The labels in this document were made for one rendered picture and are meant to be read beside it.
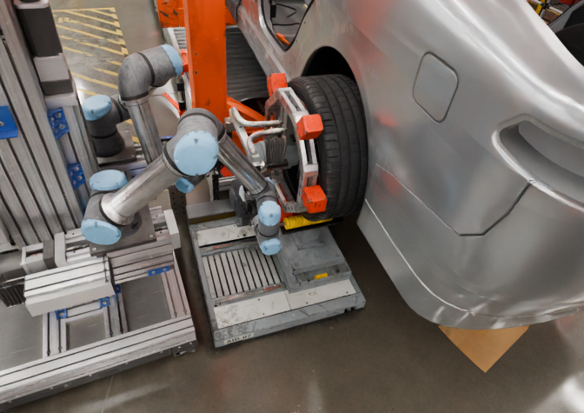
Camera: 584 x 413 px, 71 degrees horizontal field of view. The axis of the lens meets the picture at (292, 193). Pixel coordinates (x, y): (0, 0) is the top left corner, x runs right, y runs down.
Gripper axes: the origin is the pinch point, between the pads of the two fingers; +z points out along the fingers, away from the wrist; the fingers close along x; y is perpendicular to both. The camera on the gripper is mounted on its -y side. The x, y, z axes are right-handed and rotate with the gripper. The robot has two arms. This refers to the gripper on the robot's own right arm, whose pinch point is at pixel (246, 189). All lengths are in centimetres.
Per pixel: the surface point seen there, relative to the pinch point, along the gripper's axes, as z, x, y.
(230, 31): 304, -64, -58
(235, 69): 221, -49, -58
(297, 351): -36, -18, -83
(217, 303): -2, 15, -76
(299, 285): -8, -28, -68
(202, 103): 60, 7, 6
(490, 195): -71, -42, 51
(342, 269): -4, -55, -68
